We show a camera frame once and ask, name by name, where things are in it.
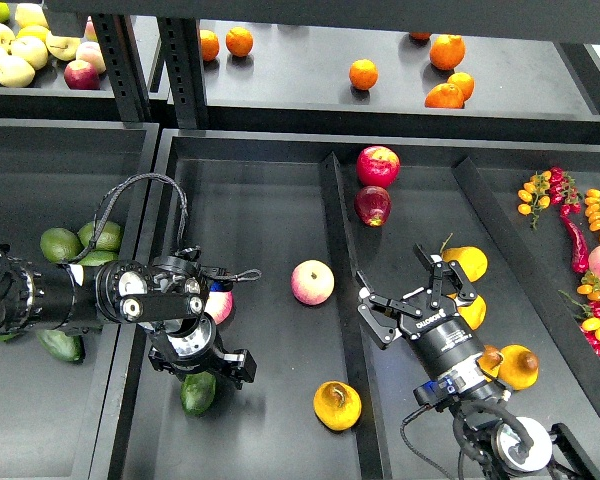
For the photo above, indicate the black shelf post left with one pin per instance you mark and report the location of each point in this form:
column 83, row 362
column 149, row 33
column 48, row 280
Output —
column 117, row 41

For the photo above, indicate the dark avocado bottom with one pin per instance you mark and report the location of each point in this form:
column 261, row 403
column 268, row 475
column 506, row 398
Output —
column 61, row 346

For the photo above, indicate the orange front right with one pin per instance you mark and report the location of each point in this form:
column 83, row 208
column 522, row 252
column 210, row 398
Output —
column 445, row 95

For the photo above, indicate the black shelf post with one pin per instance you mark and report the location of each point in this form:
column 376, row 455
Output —
column 182, row 53
column 117, row 41

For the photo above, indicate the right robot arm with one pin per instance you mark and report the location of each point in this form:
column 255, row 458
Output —
column 465, row 378

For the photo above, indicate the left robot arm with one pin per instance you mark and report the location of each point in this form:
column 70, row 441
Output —
column 167, row 298

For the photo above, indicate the pink apple left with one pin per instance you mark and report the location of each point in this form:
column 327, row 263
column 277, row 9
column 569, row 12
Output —
column 219, row 305

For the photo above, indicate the bright red apple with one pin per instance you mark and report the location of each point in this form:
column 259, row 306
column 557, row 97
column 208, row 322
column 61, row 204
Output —
column 377, row 166

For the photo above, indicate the orange cherry tomato vine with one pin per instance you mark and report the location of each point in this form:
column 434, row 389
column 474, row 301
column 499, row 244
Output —
column 534, row 197

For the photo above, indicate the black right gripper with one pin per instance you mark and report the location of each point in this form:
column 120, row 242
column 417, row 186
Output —
column 440, row 338

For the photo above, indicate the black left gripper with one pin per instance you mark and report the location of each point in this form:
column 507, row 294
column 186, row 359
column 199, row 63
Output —
column 200, row 350

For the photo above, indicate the black upper left tray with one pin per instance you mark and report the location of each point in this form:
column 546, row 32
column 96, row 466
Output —
column 48, row 96

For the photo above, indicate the red chili pepper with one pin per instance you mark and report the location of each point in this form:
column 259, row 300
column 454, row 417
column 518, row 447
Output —
column 579, row 250

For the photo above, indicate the orange behind shelf edge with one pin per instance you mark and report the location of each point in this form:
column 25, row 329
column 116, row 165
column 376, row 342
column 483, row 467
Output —
column 420, row 36

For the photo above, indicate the large orange right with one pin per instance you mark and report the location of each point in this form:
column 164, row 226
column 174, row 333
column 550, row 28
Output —
column 447, row 51

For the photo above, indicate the green avocado top right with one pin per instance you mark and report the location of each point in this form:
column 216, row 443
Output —
column 110, row 238

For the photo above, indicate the orange far left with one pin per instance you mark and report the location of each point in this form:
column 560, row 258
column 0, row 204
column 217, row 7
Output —
column 209, row 43

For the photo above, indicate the black upper shelf tray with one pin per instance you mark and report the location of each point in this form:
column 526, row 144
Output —
column 296, row 79

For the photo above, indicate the green avocado top left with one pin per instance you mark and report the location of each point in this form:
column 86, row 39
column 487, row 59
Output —
column 58, row 244

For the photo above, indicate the dark green avocado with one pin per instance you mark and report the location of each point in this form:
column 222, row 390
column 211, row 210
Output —
column 197, row 393

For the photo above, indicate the dark red apple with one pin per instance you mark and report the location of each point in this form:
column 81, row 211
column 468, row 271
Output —
column 373, row 205

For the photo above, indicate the yellow pear lying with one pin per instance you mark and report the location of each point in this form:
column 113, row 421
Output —
column 490, row 362

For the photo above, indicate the red apple on shelf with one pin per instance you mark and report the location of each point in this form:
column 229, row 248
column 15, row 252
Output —
column 81, row 75

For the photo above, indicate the orange centre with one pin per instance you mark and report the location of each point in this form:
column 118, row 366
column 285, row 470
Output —
column 363, row 74

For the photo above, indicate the orange right middle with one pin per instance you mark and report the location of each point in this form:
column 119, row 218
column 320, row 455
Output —
column 464, row 81

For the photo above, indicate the black shelf post right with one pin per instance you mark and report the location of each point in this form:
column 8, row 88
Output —
column 182, row 53

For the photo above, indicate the mixed tomato cluster lower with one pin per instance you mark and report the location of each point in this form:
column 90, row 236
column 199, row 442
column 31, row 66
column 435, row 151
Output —
column 588, row 304

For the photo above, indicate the red cherry tomato vine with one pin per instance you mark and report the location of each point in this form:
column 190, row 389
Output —
column 563, row 192

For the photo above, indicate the yellow pear with stem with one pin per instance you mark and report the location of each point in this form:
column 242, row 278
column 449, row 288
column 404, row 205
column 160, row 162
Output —
column 473, row 260

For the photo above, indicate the green avocado middle right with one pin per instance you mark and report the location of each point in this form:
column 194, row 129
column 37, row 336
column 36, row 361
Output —
column 98, row 258

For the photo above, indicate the black centre tray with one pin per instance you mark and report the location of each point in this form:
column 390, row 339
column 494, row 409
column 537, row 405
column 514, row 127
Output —
column 272, row 201

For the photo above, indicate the bright green avocado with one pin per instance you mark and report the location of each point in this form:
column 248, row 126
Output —
column 9, row 336

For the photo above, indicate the pink apple centre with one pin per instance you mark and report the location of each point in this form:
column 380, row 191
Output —
column 312, row 282

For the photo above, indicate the pink apple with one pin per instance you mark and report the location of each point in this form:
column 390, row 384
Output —
column 312, row 282
column 219, row 305

